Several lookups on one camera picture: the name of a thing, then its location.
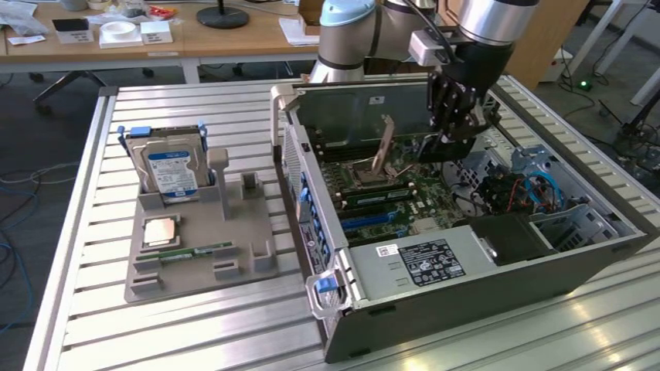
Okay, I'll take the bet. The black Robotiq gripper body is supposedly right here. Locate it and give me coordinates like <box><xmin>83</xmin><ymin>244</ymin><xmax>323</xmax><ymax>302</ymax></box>
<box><xmin>437</xmin><ymin>37</ymin><xmax>516</xmax><ymax>102</ymax></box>

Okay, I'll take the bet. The black graphics card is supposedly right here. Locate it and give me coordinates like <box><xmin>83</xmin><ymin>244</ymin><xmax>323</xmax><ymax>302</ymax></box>
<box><xmin>369</xmin><ymin>114</ymin><xmax>480</xmax><ymax>182</ymax></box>

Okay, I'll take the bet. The wooden cabinet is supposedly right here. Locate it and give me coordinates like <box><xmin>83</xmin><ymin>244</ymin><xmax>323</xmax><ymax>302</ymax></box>
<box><xmin>437</xmin><ymin>0</ymin><xmax>592</xmax><ymax>89</ymax></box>

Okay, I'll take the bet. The green motherboard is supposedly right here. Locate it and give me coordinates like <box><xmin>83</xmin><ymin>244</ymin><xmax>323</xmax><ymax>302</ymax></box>
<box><xmin>308</xmin><ymin>129</ymin><xmax>468</xmax><ymax>248</ymax></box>

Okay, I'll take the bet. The CPU socket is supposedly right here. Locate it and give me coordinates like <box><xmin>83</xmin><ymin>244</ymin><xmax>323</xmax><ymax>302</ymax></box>
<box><xmin>349</xmin><ymin>158</ymin><xmax>399</xmax><ymax>191</ymax></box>

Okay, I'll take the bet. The installed RAM stick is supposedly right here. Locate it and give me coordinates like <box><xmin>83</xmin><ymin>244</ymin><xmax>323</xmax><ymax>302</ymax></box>
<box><xmin>339</xmin><ymin>188</ymin><xmax>416</xmax><ymax>208</ymax></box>

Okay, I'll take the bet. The silver chipset heatsink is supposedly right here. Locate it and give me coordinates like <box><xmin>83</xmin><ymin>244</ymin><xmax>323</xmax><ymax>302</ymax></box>
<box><xmin>412</xmin><ymin>216</ymin><xmax>443</xmax><ymax>233</ymax></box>

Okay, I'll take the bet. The white paper stack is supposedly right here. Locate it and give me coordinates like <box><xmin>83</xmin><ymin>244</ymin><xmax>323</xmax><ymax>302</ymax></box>
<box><xmin>277</xmin><ymin>17</ymin><xmax>323</xmax><ymax>48</ymax></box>

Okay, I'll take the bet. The blue expansion slot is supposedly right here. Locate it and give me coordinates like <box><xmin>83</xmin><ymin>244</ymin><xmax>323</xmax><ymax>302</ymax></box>
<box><xmin>340</xmin><ymin>213</ymin><xmax>401</xmax><ymax>233</ymax></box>

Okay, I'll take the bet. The black tripod stand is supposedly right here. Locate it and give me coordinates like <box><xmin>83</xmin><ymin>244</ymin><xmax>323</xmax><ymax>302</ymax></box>
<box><xmin>597</xmin><ymin>67</ymin><xmax>660</xmax><ymax>175</ymax></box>

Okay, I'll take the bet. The brown cardboard box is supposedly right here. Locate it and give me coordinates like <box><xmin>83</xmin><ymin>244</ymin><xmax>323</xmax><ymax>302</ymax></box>
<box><xmin>299</xmin><ymin>0</ymin><xmax>324</xmax><ymax>26</ymax></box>

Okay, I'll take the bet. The metal disk bay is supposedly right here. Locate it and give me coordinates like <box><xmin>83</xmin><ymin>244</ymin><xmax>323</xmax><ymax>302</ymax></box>
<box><xmin>528</xmin><ymin>203</ymin><xmax>620</xmax><ymax>252</ymax></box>

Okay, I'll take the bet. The wooden desk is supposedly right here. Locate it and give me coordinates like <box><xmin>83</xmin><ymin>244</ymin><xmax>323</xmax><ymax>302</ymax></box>
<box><xmin>0</xmin><ymin>0</ymin><xmax>467</xmax><ymax>74</ymax></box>

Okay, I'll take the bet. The grey power supply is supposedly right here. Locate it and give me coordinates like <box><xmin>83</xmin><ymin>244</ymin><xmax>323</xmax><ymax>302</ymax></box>
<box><xmin>345</xmin><ymin>226</ymin><xmax>500</xmax><ymax>303</ymax></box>

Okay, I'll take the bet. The black round lamp base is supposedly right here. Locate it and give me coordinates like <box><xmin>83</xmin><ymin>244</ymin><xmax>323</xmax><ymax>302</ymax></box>
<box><xmin>195</xmin><ymin>0</ymin><xmax>252</xmax><ymax>30</ymax></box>

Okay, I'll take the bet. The grey open PC case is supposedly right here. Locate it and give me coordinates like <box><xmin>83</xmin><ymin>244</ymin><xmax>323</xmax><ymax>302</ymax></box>
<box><xmin>271</xmin><ymin>73</ymin><xmax>648</xmax><ymax>364</ymax></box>

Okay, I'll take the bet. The hard disk with blue label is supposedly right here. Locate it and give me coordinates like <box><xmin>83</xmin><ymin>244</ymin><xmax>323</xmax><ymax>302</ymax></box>
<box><xmin>116</xmin><ymin>124</ymin><xmax>208</xmax><ymax>205</ymax></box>

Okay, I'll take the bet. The grey plastic parts rack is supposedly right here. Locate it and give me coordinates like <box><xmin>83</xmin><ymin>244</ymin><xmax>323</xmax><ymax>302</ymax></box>
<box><xmin>123</xmin><ymin>148</ymin><xmax>283</xmax><ymax>305</ymax></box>

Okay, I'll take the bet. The plain white box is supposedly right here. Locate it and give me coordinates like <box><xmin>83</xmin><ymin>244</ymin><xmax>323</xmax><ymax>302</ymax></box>
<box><xmin>139</xmin><ymin>20</ymin><xmax>173</xmax><ymax>46</ymax></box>

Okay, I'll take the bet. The green RAM stick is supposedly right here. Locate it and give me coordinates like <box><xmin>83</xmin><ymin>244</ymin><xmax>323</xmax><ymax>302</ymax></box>
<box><xmin>135</xmin><ymin>241</ymin><xmax>233</xmax><ymax>262</ymax></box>

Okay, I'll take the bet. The white box with tape roll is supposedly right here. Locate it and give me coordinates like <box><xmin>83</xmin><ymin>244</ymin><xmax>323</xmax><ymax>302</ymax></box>
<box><xmin>97</xmin><ymin>21</ymin><xmax>145</xmax><ymax>49</ymax></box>

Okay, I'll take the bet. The CPU with copper lid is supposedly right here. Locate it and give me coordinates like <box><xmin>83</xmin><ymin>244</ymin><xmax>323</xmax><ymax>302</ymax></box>
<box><xmin>140</xmin><ymin>218</ymin><xmax>177</xmax><ymax>247</ymax></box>

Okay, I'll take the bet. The white box with black top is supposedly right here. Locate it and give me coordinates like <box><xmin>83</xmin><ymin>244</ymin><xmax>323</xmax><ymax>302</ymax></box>
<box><xmin>51</xmin><ymin>18</ymin><xmax>95</xmax><ymax>44</ymax></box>

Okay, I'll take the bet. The black chair base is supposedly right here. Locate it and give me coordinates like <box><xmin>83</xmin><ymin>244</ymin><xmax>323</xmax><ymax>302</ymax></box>
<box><xmin>28</xmin><ymin>67</ymin><xmax>157</xmax><ymax>115</ymax></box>

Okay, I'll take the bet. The white card with red print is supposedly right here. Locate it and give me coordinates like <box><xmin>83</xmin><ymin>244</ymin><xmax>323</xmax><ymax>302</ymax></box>
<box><xmin>5</xmin><ymin>34</ymin><xmax>48</xmax><ymax>46</ymax></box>

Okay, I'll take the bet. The clear plastic bag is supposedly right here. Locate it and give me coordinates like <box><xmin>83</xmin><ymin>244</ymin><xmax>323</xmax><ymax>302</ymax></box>
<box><xmin>0</xmin><ymin>2</ymin><xmax>48</xmax><ymax>38</ymax></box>

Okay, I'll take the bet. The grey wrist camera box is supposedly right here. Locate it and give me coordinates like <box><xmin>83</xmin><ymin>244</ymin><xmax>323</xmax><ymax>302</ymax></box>
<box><xmin>408</xmin><ymin>29</ymin><xmax>459</xmax><ymax>67</ymax></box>

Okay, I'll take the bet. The white wall unit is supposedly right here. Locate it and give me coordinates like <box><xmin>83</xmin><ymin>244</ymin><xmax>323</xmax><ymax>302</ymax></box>
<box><xmin>544</xmin><ymin>48</ymin><xmax>575</xmax><ymax>83</ymax></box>

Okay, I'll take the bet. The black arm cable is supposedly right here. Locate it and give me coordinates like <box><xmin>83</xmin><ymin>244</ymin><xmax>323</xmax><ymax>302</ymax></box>
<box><xmin>401</xmin><ymin>0</ymin><xmax>465</xmax><ymax>65</ymax></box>

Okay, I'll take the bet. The blue wire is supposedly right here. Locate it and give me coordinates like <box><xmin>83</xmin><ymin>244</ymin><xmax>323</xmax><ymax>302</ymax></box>
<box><xmin>524</xmin><ymin>172</ymin><xmax>567</xmax><ymax>213</ymax></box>

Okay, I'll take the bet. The white desk frame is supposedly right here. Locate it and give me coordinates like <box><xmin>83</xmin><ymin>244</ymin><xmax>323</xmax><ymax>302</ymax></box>
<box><xmin>561</xmin><ymin>0</ymin><xmax>660</xmax><ymax>107</ymax></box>

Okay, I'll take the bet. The blue floor cable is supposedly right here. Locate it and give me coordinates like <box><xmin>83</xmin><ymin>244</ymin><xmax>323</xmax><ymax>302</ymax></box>
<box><xmin>0</xmin><ymin>185</ymin><xmax>41</xmax><ymax>333</ymax></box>

